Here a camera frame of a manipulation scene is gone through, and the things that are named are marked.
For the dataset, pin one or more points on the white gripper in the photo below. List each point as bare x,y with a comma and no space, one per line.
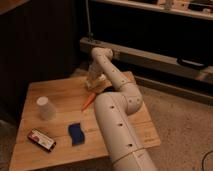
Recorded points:
94,72

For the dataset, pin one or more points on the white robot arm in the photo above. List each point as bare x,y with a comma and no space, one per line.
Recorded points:
112,109

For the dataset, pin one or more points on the dark ceramic bowl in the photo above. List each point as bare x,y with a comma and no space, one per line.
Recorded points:
108,89

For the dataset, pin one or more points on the orange carrot toy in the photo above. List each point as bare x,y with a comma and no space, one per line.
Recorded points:
89,100

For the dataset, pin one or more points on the metal pole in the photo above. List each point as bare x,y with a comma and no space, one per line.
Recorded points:
90,34

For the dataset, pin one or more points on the blue sponge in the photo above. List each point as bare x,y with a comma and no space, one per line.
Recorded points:
76,133

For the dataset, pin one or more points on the wooden table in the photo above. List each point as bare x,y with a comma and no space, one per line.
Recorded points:
67,95

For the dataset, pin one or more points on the red and white box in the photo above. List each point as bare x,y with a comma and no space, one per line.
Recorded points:
42,140

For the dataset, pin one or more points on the wooden shelf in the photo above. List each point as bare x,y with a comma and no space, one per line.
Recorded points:
176,7

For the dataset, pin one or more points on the black handle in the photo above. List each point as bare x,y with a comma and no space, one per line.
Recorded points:
191,64

